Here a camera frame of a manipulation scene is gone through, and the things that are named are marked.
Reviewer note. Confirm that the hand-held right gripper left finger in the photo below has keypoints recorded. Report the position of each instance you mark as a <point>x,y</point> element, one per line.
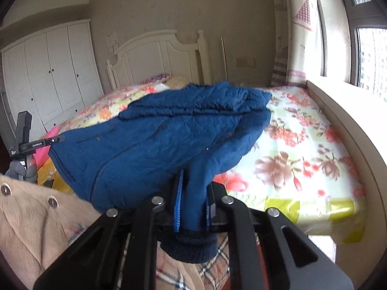
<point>178,202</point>

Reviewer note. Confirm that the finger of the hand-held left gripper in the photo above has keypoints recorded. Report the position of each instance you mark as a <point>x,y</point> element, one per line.
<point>56,140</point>

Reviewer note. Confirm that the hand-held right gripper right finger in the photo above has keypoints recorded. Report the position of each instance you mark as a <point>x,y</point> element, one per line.
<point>208,217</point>

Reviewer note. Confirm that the blue quilted jacket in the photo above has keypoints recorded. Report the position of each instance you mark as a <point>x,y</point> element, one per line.
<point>151,145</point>

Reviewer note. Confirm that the person's left hand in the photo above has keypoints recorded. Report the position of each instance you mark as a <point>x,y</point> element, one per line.
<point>16,170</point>

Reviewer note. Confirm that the bright pink cloth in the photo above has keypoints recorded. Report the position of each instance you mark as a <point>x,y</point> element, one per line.
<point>40,154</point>

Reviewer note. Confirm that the beige plaid cloth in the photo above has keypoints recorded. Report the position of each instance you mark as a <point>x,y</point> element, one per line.
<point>208,272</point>

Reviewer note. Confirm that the white wardrobe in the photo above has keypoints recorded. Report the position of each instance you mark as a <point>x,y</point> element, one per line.
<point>54,75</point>

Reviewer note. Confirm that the beige fleece coat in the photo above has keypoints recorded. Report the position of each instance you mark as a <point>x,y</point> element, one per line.
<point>36,232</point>

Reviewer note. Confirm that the floral bed sheet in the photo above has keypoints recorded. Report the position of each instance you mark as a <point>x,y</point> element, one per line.
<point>287,163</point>

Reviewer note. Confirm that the purple patterned cushion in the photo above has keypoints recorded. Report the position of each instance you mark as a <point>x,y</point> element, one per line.
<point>155,79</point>

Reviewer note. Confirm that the cream pillow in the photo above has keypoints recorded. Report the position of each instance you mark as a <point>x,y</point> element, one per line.
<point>178,81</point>

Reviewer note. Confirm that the white wooden headboard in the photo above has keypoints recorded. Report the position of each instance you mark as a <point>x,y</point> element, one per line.
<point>151,57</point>

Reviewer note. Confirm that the white floor lamp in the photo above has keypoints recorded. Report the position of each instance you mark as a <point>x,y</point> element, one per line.
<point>223,57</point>

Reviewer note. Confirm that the beige window sill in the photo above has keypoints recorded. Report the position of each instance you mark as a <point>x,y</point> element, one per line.
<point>347,120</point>

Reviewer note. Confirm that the printed cream curtain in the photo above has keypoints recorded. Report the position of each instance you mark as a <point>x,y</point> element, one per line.
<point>299,36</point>

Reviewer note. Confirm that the dark framed window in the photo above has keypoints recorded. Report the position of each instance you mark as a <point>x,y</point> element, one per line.
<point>353,21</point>

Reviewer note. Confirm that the pink wall switches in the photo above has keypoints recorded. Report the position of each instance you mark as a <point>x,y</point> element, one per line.
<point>113,50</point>

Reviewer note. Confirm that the white paper wall notice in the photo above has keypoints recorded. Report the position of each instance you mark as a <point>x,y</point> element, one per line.
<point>112,40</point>

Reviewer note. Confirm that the wall power socket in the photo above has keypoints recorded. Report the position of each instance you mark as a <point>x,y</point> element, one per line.
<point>245,62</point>

